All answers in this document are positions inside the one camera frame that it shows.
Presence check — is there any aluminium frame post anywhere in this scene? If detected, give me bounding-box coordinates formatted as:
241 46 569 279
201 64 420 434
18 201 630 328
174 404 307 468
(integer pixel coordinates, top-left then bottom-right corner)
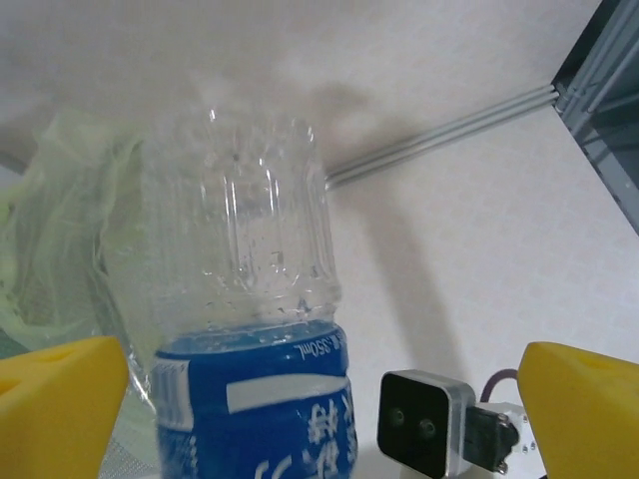
550 0 639 131

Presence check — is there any pale green bin liner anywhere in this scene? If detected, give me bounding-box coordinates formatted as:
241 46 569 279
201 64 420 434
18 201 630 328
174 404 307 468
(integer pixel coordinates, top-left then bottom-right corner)
0 109 151 360

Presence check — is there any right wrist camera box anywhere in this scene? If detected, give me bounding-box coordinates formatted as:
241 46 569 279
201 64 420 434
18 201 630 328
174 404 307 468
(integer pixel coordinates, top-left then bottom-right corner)
375 368 478 478

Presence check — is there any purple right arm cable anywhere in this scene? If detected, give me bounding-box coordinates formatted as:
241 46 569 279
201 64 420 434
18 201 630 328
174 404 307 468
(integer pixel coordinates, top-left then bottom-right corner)
481 367 520 400

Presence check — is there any clear bottle blue text label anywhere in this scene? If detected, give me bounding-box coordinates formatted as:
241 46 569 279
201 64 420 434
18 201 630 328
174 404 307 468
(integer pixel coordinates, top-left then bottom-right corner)
127 107 360 479

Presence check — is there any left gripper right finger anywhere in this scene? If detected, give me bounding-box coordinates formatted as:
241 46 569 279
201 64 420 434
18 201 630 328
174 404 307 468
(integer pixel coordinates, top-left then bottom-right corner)
515 341 639 479

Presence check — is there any aluminium rail along wall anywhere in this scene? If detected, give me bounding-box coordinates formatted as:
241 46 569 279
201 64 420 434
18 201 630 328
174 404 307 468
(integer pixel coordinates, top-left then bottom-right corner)
322 83 558 190

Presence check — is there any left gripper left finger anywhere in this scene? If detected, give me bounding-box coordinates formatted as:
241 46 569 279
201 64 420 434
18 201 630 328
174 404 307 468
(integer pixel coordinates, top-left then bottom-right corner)
0 335 132 479

